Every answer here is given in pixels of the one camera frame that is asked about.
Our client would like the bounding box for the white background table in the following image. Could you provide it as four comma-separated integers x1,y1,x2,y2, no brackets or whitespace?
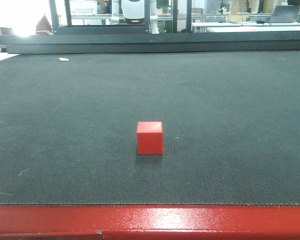
192,22,300,33

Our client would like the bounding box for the grey laptop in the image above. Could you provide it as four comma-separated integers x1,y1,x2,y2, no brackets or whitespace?
269,5,300,23

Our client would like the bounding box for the red magnetic cube block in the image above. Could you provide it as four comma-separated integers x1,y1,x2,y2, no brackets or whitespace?
136,121,164,155

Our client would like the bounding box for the dark grey table mat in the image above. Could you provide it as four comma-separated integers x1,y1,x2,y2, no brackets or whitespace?
0,51,300,205

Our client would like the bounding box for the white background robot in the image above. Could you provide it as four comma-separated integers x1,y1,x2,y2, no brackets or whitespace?
110,0,160,35

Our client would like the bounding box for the red metal table edge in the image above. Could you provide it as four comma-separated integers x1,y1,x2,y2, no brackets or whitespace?
0,205,300,240

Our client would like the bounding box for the black metal frame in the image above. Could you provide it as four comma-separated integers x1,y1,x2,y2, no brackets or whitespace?
0,0,300,55

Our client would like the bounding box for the red cloth object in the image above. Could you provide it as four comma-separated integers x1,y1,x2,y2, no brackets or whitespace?
35,14,53,35

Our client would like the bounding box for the small white scrap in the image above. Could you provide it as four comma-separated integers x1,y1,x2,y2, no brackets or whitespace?
59,57,69,62

